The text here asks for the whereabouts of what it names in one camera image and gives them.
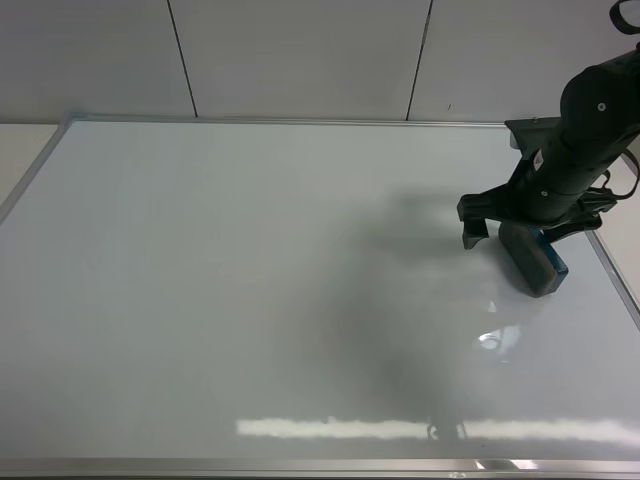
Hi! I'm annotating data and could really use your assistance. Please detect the blue board eraser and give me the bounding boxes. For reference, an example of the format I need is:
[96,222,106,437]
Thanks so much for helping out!
[498,223,569,298]

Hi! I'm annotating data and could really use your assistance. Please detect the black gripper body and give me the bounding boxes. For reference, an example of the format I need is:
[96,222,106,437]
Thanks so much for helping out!
[457,129,630,230]

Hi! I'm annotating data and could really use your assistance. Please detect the white whiteboard with aluminium frame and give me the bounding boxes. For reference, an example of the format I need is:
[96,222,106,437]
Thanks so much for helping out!
[1,116,639,479]

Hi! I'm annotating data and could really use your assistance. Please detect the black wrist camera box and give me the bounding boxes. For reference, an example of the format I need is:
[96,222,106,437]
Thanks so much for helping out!
[504,117,560,157]

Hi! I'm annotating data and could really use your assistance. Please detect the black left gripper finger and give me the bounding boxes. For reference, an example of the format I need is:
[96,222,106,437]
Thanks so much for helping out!
[462,219,489,250]

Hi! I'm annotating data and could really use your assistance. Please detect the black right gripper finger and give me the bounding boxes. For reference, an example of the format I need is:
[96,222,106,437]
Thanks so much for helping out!
[537,214,602,246]

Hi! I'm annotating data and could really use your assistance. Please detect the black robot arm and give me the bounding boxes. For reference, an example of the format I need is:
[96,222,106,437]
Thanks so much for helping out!
[457,50,639,249]

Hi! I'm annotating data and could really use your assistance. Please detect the black cable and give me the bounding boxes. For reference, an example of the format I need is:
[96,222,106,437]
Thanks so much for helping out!
[599,0,640,201]

